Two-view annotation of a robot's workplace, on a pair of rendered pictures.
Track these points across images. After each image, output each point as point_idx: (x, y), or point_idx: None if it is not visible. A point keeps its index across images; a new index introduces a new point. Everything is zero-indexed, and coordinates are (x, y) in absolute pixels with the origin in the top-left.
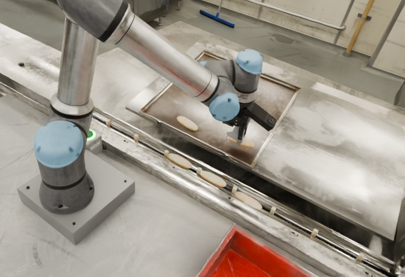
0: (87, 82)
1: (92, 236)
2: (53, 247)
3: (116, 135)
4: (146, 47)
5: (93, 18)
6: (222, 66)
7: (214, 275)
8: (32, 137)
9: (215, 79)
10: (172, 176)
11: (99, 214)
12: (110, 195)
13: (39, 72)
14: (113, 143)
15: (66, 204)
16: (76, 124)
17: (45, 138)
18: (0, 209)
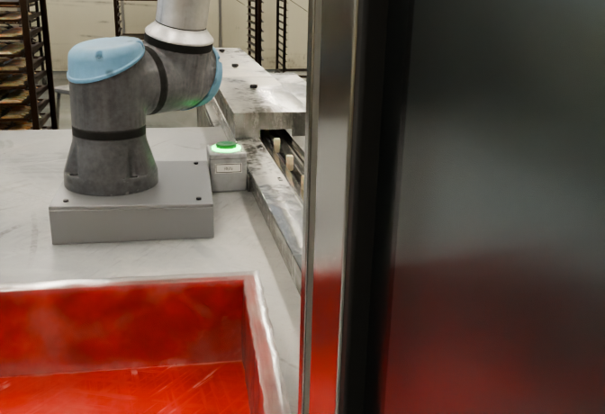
0: None
1: (82, 247)
2: (30, 235)
3: (277, 171)
4: None
5: None
6: None
7: (152, 370)
8: (182, 158)
9: None
10: (284, 227)
11: (112, 212)
12: (154, 201)
13: (264, 95)
14: (258, 175)
15: (78, 170)
16: (153, 54)
17: (90, 42)
18: (47, 191)
